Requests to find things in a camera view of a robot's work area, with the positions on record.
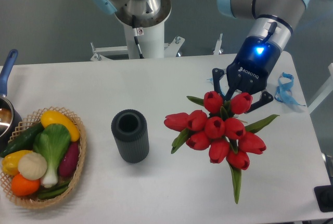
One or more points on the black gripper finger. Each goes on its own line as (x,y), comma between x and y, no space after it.
(217,75)
(264,98)

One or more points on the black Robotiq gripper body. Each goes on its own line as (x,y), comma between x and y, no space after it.
(252,66)

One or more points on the red tulip bouquet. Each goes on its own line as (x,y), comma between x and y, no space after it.
(218,130)

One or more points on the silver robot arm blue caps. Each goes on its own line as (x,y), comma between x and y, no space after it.
(275,21)

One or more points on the dark grey ribbed vase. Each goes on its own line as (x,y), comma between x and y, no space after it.
(129,129)

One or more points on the blue ribbon strip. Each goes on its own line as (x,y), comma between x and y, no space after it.
(283,92)

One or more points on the black device at edge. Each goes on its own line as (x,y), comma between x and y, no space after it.
(324,197)

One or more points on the purple sweet potato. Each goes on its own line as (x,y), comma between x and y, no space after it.
(70,160)

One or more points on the green bok choy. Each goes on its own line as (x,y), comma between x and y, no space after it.
(52,143)

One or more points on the green pea pod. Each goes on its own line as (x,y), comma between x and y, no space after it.
(53,192)

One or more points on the dark green cucumber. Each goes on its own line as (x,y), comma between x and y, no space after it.
(24,141)

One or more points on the white garlic bulb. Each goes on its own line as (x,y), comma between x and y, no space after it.
(32,166)

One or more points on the yellow bell pepper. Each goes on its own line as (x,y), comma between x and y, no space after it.
(10,162)

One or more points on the orange fruit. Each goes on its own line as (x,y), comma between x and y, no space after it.
(20,186)

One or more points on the white frame leg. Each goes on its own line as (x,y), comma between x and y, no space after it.
(322,92)

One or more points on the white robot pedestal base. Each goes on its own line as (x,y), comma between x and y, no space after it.
(143,23)

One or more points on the blue handled saucepan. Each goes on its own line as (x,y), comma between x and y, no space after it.
(9,116)

